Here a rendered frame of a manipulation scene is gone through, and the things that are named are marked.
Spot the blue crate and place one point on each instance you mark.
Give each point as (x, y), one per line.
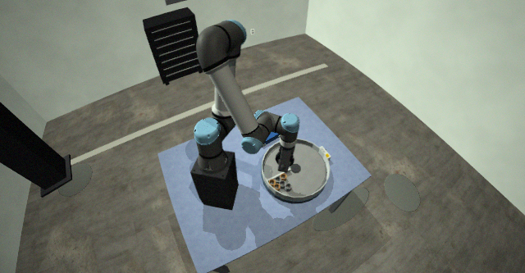
(272, 136)

